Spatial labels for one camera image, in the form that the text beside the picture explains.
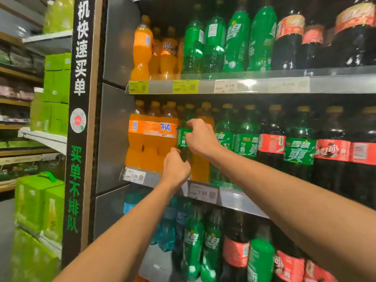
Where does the large green soda bottle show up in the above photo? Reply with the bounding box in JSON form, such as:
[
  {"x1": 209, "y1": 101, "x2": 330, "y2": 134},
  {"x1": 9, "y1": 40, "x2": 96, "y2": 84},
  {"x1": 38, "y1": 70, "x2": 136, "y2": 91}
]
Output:
[
  {"x1": 176, "y1": 103, "x2": 196, "y2": 163},
  {"x1": 283, "y1": 105, "x2": 317, "y2": 183}
]

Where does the person's right hand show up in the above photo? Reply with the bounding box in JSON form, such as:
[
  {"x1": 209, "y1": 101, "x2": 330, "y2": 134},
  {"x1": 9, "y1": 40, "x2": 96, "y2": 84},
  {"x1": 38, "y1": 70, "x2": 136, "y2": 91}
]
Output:
[{"x1": 185, "y1": 119, "x2": 224, "y2": 159}]

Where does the row of large green bottles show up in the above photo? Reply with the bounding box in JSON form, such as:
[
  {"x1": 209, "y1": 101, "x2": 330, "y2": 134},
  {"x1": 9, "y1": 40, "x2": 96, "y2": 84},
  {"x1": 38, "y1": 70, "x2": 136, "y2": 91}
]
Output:
[{"x1": 210, "y1": 103, "x2": 260, "y2": 191}]

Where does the stack of yellow-green packs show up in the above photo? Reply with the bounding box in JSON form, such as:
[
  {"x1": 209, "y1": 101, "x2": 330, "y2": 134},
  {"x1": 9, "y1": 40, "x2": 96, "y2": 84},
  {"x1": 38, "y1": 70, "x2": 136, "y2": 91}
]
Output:
[{"x1": 43, "y1": 0, "x2": 74, "y2": 34}]

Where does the person's right forearm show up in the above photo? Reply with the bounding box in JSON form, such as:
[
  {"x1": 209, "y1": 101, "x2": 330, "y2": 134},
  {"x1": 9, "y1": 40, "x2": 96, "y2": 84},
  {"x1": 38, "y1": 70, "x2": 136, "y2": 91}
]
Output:
[{"x1": 209, "y1": 145, "x2": 376, "y2": 282}]

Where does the stack of green boxes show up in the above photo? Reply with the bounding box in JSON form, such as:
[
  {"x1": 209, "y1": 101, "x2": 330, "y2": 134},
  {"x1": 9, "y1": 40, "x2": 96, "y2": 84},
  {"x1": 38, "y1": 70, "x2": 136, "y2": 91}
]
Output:
[{"x1": 29, "y1": 52, "x2": 72, "y2": 136}]

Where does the steel cabinet side panel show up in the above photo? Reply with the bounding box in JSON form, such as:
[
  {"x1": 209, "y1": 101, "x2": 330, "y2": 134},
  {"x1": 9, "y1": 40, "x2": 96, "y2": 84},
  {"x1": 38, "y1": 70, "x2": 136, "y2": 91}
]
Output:
[{"x1": 93, "y1": 0, "x2": 142, "y2": 241}]

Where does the person's left hand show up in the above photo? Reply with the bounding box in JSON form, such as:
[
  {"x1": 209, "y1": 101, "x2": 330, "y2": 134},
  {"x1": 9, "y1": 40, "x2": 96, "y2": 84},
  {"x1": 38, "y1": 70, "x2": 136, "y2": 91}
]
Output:
[{"x1": 161, "y1": 148, "x2": 192, "y2": 192}]

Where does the stack of green carry packs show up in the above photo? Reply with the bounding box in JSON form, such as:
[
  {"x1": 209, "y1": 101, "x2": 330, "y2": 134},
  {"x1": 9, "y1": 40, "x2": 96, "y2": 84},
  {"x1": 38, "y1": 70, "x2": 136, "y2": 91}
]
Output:
[{"x1": 14, "y1": 172, "x2": 66, "y2": 243}]

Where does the person's left forearm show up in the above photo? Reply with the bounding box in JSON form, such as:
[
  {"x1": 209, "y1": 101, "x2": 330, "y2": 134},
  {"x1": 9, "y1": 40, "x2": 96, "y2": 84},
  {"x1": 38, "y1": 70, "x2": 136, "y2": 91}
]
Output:
[{"x1": 54, "y1": 182, "x2": 189, "y2": 282}]

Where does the row of teal bottles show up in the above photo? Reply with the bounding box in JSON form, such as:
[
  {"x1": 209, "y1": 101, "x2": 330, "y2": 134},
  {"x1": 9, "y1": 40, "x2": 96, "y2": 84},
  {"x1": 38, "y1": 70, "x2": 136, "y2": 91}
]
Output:
[{"x1": 123, "y1": 184, "x2": 184, "y2": 253}]

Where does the large cola bottle red label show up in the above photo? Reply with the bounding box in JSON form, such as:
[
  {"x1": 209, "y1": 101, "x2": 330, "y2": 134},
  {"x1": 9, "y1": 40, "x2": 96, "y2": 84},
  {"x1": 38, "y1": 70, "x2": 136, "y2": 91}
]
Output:
[
  {"x1": 312, "y1": 106, "x2": 352, "y2": 194},
  {"x1": 349, "y1": 106, "x2": 376, "y2": 210},
  {"x1": 258, "y1": 105, "x2": 286, "y2": 171}
]

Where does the clear green soda bottle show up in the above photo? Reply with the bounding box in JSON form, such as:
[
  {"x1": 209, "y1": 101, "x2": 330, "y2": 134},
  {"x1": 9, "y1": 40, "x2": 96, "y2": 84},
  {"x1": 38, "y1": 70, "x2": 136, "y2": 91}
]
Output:
[
  {"x1": 202, "y1": 0, "x2": 227, "y2": 74},
  {"x1": 183, "y1": 3, "x2": 205, "y2": 74}
]

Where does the white price tag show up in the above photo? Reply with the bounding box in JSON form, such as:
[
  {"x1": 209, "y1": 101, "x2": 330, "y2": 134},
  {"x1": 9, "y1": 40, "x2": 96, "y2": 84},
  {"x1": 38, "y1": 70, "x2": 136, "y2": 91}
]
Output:
[
  {"x1": 267, "y1": 78, "x2": 310, "y2": 94},
  {"x1": 213, "y1": 79, "x2": 239, "y2": 94},
  {"x1": 123, "y1": 168, "x2": 146, "y2": 185},
  {"x1": 188, "y1": 182, "x2": 219, "y2": 204}
]

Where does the row of large orange bottles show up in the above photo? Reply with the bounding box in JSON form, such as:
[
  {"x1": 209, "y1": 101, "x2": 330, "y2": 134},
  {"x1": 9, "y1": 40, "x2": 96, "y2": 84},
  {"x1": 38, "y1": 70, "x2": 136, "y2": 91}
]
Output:
[{"x1": 125, "y1": 99, "x2": 180, "y2": 174}]

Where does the yellow price tag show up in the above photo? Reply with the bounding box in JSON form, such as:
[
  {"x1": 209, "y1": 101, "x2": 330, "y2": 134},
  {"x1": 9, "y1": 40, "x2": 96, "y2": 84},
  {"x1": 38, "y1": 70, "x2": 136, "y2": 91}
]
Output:
[
  {"x1": 172, "y1": 80, "x2": 200, "y2": 94},
  {"x1": 128, "y1": 81, "x2": 150, "y2": 95}
]

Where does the row of cola bottles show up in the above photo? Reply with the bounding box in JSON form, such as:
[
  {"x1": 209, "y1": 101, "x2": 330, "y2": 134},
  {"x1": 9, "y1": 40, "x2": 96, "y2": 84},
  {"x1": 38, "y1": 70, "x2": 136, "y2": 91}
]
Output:
[{"x1": 271, "y1": 0, "x2": 376, "y2": 71}]

